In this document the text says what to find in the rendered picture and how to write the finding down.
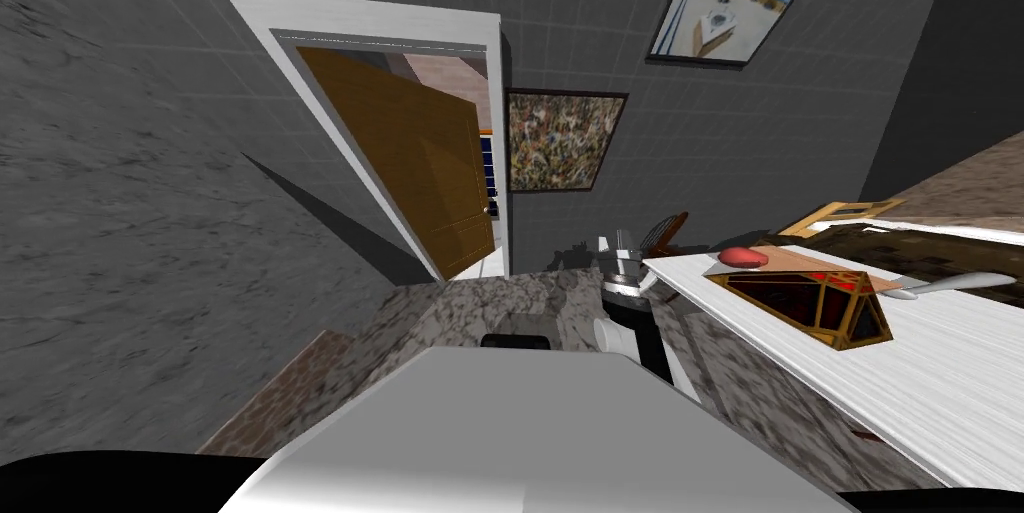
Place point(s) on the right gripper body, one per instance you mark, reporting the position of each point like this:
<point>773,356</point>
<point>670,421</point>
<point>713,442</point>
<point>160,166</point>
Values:
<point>621,262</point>

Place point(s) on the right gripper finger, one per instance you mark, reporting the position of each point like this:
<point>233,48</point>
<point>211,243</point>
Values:
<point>626,241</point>
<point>604,244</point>

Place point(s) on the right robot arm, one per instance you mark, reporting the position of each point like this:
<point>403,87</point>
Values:
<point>632,321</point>

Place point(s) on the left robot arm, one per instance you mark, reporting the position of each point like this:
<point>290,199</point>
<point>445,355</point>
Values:
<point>112,485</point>

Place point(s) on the brown wooden chair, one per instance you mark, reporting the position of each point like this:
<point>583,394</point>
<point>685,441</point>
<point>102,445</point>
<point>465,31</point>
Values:
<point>664,234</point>

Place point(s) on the speckled abstract painting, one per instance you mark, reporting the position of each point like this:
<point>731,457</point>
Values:
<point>560,141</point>

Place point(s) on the red oval fruit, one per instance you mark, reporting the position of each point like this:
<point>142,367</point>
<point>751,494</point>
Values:
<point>742,258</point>

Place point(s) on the brown flat board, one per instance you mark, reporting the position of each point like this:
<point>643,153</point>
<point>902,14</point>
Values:
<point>808,261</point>

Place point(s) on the gold-framed dark geometric box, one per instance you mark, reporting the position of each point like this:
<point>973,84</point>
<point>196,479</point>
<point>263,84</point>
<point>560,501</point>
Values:
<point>808,305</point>

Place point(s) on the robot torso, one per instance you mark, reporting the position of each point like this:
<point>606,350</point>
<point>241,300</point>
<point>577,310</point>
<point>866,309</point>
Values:
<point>520,433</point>

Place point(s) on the brown wooden door leaf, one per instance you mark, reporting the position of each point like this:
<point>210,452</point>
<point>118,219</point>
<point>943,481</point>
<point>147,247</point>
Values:
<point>408,161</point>

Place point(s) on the harbour boat picture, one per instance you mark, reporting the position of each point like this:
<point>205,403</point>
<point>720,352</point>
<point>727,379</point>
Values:
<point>732,1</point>

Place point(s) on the white table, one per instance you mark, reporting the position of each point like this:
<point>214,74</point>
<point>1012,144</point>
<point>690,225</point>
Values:
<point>920,393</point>

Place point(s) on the white spoon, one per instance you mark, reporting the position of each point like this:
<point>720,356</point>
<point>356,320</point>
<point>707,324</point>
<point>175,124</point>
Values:
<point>952,283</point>

